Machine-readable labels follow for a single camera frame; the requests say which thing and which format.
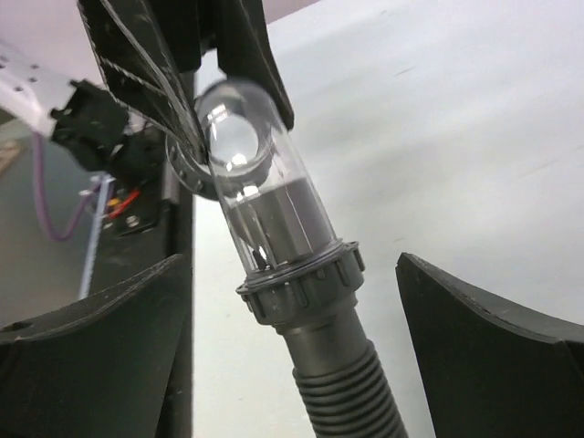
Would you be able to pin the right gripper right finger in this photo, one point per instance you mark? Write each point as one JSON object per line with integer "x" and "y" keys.
{"x": 489, "y": 366}

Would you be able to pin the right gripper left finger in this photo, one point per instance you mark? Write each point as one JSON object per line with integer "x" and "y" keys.
{"x": 97, "y": 367}

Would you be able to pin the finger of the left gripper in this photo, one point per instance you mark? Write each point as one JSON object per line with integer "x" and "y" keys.
{"x": 244, "y": 51}
{"x": 139, "y": 69}

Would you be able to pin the clear plastic elbow fitting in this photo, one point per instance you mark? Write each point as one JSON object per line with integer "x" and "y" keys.
{"x": 269, "y": 201}

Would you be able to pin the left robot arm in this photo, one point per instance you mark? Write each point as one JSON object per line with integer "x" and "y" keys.
{"x": 84, "y": 117}

